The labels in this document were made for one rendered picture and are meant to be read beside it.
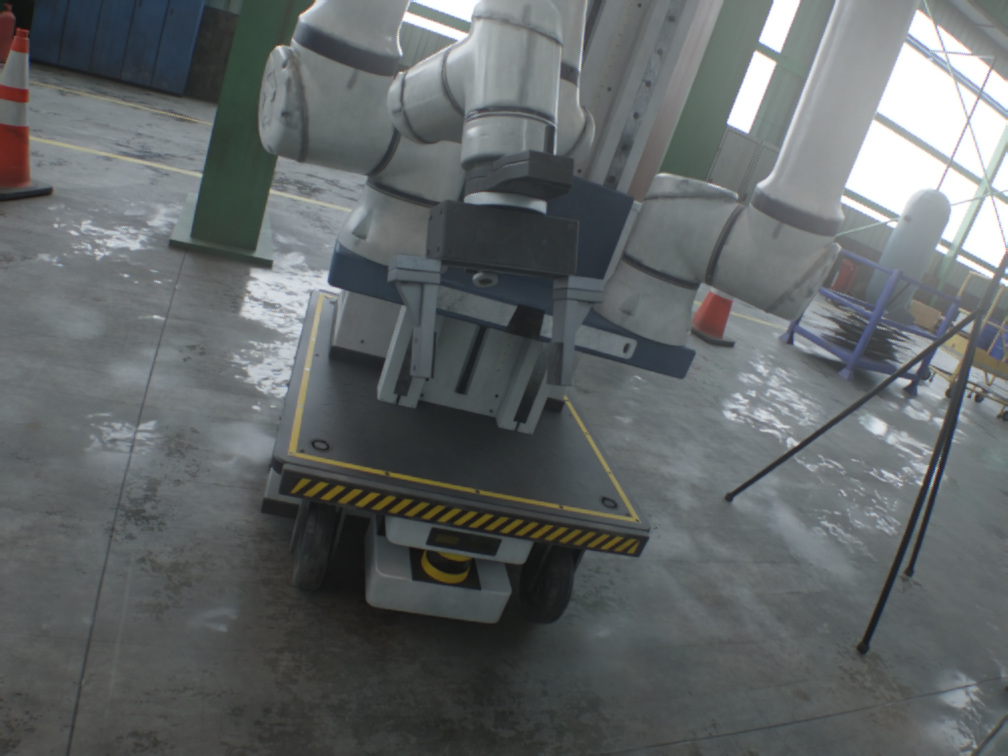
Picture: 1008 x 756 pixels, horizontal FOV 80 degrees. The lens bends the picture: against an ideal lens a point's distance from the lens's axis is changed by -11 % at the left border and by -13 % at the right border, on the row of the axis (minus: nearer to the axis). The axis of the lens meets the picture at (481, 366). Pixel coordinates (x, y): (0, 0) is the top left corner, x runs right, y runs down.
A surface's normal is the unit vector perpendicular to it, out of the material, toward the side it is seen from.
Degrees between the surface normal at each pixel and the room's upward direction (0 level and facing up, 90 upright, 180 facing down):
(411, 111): 126
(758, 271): 100
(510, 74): 72
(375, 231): 68
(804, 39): 90
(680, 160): 90
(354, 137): 106
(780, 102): 90
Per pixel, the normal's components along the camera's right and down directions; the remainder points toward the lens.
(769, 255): -0.56, 0.29
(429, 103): -0.62, 0.65
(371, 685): 0.32, -0.88
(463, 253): 0.37, 0.04
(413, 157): 0.37, 0.70
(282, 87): -0.76, 0.08
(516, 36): -0.04, 0.01
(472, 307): 0.15, 0.41
